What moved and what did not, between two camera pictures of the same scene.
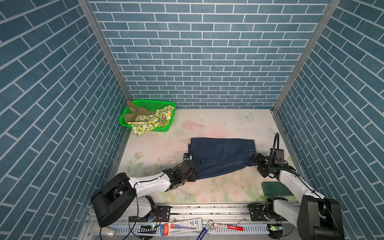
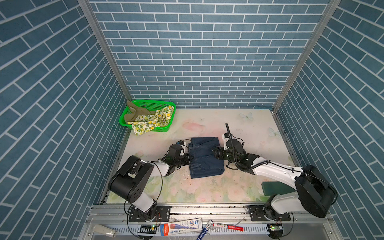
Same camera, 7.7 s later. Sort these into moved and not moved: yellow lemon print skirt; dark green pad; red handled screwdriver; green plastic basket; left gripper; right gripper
Moved: right gripper; left gripper
Not moved: dark green pad; green plastic basket; yellow lemon print skirt; red handled screwdriver
